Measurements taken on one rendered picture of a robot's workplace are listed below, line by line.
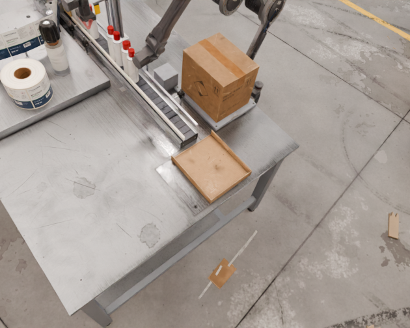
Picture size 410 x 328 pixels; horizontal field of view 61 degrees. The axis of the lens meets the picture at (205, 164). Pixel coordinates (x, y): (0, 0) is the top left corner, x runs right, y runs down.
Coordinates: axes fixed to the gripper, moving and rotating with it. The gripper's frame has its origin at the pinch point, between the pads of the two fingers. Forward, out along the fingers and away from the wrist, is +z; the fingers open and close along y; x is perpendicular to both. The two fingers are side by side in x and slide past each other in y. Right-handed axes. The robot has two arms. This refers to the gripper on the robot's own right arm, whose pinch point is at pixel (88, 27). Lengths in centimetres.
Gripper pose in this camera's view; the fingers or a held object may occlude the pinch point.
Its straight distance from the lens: 210.3
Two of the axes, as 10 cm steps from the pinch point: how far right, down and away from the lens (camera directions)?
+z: -0.9, 5.1, 8.5
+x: 7.6, -5.2, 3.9
